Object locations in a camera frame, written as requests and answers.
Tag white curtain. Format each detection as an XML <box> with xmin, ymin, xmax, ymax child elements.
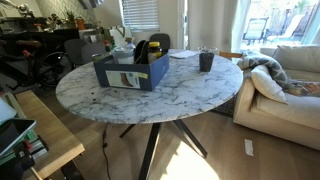
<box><xmin>187</xmin><ymin>0</ymin><xmax>252</xmax><ymax>54</ymax></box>

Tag grey patterned pillow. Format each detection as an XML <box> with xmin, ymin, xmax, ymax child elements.
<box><xmin>237</xmin><ymin>49</ymin><xmax>294</xmax><ymax>91</ymax></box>

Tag dark drinking cup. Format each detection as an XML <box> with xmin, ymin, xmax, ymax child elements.
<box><xmin>198</xmin><ymin>51</ymin><xmax>215</xmax><ymax>73</ymax></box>

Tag brown sauce bottle red cap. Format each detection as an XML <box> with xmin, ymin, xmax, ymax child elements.
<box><xmin>103</xmin><ymin>40</ymin><xmax>112</xmax><ymax>54</ymax></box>

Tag small round bowl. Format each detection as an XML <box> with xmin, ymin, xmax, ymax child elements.
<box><xmin>91</xmin><ymin>52</ymin><xmax>106</xmax><ymax>63</ymax></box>

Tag black table base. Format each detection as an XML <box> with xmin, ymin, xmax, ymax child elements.
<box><xmin>119</xmin><ymin>119</ymin><xmax>209</xmax><ymax>180</ymax></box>

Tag white shopping bag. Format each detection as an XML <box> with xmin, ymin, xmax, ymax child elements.
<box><xmin>108</xmin><ymin>25</ymin><xmax>133</xmax><ymax>48</ymax></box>

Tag orange pot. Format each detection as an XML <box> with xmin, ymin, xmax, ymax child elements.
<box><xmin>75</xmin><ymin>17</ymin><xmax>86</xmax><ymax>31</ymax></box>

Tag blue cardboard box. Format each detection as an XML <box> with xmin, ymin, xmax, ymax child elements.
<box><xmin>93</xmin><ymin>51</ymin><xmax>171</xmax><ymax>92</ymax></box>

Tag dark tablet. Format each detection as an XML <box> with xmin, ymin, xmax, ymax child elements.
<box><xmin>0</xmin><ymin>118</ymin><xmax>37</xmax><ymax>158</ymax></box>

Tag white window blinds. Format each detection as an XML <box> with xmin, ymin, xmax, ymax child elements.
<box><xmin>121</xmin><ymin>0</ymin><xmax>161</xmax><ymax>33</ymax></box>

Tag floral patterned cushion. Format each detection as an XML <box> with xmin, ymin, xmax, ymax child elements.
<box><xmin>288</xmin><ymin>79</ymin><xmax>320</xmax><ymax>98</ymax></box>

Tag bicycle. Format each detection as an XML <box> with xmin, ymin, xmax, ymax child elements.
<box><xmin>0</xmin><ymin>0</ymin><xmax>75</xmax><ymax>90</ymax></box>

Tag white paper sheet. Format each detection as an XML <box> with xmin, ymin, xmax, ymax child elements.
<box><xmin>169</xmin><ymin>49</ymin><xmax>199</xmax><ymax>60</ymax></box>

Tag dark grey shell chair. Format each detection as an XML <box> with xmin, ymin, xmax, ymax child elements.
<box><xmin>149</xmin><ymin>33</ymin><xmax>171</xmax><ymax>51</ymax></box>

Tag wooden bench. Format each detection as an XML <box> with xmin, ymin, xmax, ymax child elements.
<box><xmin>14</xmin><ymin>89</ymin><xmax>86</xmax><ymax>180</ymax></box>

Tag clear round plastic container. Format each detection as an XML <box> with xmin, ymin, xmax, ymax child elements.
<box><xmin>111</xmin><ymin>46</ymin><xmax>136</xmax><ymax>65</ymax></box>

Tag white plastic bottle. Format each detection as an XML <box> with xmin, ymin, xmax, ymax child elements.
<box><xmin>124</xmin><ymin>37</ymin><xmax>137</xmax><ymax>52</ymax></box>

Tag beige sofa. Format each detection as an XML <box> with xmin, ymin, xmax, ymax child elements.
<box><xmin>232</xmin><ymin>44</ymin><xmax>320</xmax><ymax>152</ymax></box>

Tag potted plant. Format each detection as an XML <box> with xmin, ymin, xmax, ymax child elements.
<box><xmin>63</xmin><ymin>10</ymin><xmax>77</xmax><ymax>30</ymax></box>

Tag yellow lid jar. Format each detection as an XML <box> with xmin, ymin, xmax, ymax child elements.
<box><xmin>147</xmin><ymin>41</ymin><xmax>164</xmax><ymax>65</ymax></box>

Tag outdoor lounge chair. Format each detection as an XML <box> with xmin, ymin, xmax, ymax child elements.
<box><xmin>242</xmin><ymin>17</ymin><xmax>270</xmax><ymax>46</ymax></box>

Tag white paper slip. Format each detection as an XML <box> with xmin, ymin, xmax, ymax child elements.
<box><xmin>244</xmin><ymin>138</ymin><xmax>255</xmax><ymax>157</ymax></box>

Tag green glass bottle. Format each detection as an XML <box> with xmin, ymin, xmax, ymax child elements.
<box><xmin>109</xmin><ymin>34</ymin><xmax>117</xmax><ymax>50</ymax></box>

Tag black counter shelf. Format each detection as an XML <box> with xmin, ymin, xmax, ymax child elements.
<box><xmin>0</xmin><ymin>16</ymin><xmax>82</xmax><ymax>46</ymax></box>

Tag cream pillow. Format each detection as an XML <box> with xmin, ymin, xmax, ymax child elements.
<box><xmin>250</xmin><ymin>64</ymin><xmax>289</xmax><ymax>104</ymax></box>

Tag blue grey chair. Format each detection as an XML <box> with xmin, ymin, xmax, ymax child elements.
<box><xmin>80</xmin><ymin>42</ymin><xmax>107</xmax><ymax>64</ymax></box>

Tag black floor cable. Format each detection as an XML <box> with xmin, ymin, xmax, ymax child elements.
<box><xmin>101</xmin><ymin>123</ymin><xmax>113</xmax><ymax>180</ymax></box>

